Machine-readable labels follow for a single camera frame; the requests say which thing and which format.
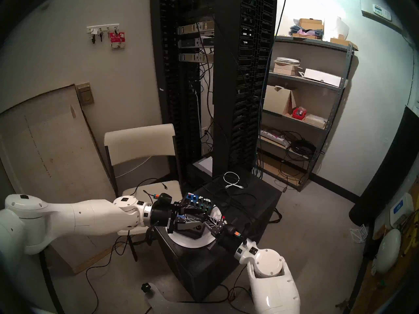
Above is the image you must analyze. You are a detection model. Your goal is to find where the tall black panel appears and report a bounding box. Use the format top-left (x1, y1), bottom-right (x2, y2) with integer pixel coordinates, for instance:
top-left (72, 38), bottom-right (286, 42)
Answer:
top-left (349, 106), bottom-right (419, 227)

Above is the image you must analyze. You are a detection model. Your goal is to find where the beige flat box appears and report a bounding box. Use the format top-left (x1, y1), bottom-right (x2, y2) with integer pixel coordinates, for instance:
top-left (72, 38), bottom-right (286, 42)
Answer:
top-left (273, 63), bottom-right (299, 76)

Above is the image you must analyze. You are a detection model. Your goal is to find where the silver rack mounted unit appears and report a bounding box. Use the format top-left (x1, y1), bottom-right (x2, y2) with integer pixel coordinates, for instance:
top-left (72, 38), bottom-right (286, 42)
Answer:
top-left (177, 21), bottom-right (215, 35)
top-left (178, 53), bottom-right (215, 63)

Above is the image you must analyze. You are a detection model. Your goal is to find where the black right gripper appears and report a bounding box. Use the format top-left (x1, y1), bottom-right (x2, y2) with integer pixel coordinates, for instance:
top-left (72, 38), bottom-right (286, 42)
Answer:
top-left (205, 218), bottom-right (244, 251)

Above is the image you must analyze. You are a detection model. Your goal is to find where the brown cardboard box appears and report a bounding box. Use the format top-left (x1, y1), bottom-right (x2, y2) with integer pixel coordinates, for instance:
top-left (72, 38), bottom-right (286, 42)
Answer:
top-left (299, 18), bottom-right (324, 31)

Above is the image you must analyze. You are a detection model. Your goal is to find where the grey metal shelf unit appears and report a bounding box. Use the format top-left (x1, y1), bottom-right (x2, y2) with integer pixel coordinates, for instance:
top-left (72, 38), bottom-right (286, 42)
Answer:
top-left (254, 35), bottom-right (355, 192)

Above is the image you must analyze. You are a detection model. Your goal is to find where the white paper bag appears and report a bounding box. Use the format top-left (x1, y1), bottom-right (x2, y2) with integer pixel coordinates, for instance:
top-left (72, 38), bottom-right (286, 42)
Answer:
top-left (322, 16), bottom-right (350, 41)

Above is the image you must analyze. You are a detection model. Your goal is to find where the large open cardboard box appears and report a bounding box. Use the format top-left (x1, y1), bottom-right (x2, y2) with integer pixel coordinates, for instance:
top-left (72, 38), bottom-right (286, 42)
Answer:
top-left (263, 85), bottom-right (297, 116)

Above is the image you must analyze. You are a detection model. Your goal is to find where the white oval device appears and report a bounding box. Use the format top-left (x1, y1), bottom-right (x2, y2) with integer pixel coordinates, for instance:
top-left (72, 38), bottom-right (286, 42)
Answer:
top-left (375, 228), bottom-right (402, 274)

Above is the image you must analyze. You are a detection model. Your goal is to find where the white key hook rack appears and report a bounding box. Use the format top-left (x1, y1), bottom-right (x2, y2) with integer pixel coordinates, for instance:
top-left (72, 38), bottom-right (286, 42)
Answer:
top-left (86, 24), bottom-right (120, 34)

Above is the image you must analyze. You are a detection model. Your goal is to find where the black equipment cabinet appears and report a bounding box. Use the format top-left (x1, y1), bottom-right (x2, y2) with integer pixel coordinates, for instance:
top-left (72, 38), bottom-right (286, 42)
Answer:
top-left (155, 166), bottom-right (282, 302)

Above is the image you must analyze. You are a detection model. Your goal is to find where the black cable bundle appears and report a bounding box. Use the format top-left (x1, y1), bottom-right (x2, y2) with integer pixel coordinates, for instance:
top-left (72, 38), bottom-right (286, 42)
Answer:
top-left (282, 131), bottom-right (325, 163)

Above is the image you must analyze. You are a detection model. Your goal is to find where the large beige leaning board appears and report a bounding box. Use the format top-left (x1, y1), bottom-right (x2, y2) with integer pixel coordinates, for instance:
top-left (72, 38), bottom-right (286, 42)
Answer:
top-left (0, 84), bottom-right (123, 274)

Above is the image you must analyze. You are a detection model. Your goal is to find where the beige wall switch plate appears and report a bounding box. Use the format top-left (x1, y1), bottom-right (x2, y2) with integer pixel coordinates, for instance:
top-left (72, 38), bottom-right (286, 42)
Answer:
top-left (76, 82), bottom-right (95, 106)

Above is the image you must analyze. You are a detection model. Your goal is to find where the pink plastic bag stack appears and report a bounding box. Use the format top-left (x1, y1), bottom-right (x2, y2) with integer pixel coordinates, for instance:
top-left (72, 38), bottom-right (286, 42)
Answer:
top-left (289, 25), bottom-right (323, 39)

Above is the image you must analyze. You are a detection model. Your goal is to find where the white wall thermostat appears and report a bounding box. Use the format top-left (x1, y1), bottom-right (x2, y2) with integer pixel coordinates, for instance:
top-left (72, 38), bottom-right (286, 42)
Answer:
top-left (372, 3), bottom-right (392, 22)

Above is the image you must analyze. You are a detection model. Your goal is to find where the white round plate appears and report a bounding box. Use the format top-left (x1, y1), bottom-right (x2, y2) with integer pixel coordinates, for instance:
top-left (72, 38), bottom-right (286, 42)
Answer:
top-left (166, 205), bottom-right (227, 251)

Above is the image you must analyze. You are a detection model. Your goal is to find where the white flat box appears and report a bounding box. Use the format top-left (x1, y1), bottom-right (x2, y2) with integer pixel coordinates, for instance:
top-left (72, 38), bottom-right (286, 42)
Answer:
top-left (303, 68), bottom-right (343, 87)

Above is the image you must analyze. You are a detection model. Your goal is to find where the black floor cable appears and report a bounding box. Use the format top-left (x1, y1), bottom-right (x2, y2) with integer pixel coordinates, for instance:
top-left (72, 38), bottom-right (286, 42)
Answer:
top-left (84, 235), bottom-right (138, 314)

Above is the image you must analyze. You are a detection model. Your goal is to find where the white cable coil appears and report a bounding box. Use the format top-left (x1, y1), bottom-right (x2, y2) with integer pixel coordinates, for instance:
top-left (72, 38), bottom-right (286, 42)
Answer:
top-left (273, 57), bottom-right (301, 67)

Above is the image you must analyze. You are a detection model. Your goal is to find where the white coiled usb cable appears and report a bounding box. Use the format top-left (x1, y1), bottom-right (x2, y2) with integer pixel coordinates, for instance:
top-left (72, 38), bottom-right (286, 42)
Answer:
top-left (224, 172), bottom-right (244, 189)

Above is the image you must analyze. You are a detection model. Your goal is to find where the black cable metal plug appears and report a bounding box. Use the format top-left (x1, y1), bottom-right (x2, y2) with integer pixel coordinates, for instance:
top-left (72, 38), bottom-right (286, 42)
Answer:
top-left (131, 178), bottom-right (169, 199)

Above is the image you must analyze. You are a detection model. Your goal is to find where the flat tan box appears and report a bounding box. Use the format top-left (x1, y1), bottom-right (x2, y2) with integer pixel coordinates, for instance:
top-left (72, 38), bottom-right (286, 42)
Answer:
top-left (304, 114), bottom-right (328, 129)

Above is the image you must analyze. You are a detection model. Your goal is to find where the pink white package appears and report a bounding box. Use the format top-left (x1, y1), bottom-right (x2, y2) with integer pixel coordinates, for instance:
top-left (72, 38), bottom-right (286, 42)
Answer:
top-left (260, 128), bottom-right (291, 148)

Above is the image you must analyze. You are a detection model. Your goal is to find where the cream folding chair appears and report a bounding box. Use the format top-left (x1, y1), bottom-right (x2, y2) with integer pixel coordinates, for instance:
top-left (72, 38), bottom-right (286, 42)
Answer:
top-left (104, 123), bottom-right (184, 262)

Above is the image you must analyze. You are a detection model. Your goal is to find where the black server rack column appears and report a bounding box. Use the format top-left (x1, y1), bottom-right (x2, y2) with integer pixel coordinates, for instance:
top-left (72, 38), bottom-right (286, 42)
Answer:
top-left (150, 0), bottom-right (201, 176)
top-left (212, 0), bottom-right (279, 176)

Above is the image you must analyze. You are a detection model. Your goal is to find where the black blue audio mixer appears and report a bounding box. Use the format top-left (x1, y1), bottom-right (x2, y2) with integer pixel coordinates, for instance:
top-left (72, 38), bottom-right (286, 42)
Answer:
top-left (176, 192), bottom-right (216, 240)

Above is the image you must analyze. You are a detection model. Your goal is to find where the white mesh bracket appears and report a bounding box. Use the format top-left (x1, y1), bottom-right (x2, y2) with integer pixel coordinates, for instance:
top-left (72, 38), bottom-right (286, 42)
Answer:
top-left (349, 224), bottom-right (369, 244)

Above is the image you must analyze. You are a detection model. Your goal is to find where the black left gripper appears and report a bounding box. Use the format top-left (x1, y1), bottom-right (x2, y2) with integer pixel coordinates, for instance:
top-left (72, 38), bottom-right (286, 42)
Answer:
top-left (150, 192), bottom-right (207, 235)

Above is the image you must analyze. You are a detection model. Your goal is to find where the white device blue label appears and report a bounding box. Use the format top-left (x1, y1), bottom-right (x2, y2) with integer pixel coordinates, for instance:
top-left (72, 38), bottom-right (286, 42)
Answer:
top-left (389, 192), bottom-right (414, 229)

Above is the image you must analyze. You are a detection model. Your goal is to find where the white flat floor device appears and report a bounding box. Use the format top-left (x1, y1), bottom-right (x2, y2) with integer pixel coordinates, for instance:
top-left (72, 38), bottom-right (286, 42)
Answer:
top-left (191, 156), bottom-right (214, 175)

